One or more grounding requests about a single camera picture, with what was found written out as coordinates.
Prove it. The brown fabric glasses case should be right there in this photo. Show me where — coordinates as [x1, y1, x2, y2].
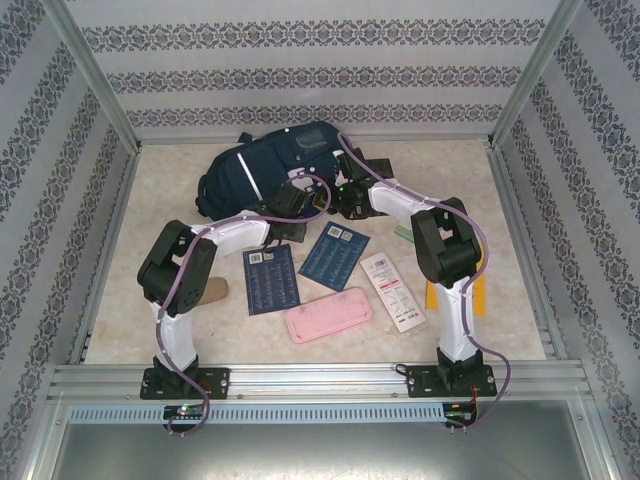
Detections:
[202, 277, 230, 311]

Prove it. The white packaged ruler set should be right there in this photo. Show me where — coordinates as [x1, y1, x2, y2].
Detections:
[359, 252, 427, 334]

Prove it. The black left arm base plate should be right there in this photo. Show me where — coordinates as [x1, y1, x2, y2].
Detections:
[141, 367, 231, 401]

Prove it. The pink pencil case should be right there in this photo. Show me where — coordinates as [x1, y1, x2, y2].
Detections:
[284, 285, 375, 346]

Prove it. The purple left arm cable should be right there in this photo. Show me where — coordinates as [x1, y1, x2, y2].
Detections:
[152, 174, 334, 439]

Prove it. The aluminium side rail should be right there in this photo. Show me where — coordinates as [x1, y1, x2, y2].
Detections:
[487, 147, 570, 360]
[68, 147, 144, 365]

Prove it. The grey slotted cable duct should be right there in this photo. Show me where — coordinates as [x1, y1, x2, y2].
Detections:
[67, 402, 447, 425]

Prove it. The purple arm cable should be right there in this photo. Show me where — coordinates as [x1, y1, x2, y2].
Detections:
[337, 132, 512, 432]
[152, 174, 334, 439]

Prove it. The yellow book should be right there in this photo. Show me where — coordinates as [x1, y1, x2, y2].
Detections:
[424, 277, 487, 319]

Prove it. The aluminium frame post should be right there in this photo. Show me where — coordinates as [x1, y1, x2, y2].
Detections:
[487, 0, 586, 151]
[42, 0, 144, 154]

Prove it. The aluminium mounting rail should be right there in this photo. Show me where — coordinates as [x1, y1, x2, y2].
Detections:
[47, 363, 587, 401]

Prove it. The steel shelf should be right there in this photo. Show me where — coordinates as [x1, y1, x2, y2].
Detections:
[29, 422, 616, 480]

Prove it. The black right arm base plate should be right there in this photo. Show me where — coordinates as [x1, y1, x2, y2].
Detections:
[405, 364, 499, 400]

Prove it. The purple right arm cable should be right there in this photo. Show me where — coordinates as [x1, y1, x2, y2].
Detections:
[337, 132, 512, 432]

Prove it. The thin aluminium wall rail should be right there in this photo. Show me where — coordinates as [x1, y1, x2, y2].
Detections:
[137, 139, 496, 150]

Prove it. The navy blue backpack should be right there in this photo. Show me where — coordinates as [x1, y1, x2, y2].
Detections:
[196, 121, 362, 224]

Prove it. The blue notebook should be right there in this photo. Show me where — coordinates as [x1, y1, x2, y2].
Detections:
[298, 221, 371, 292]
[242, 244, 301, 317]

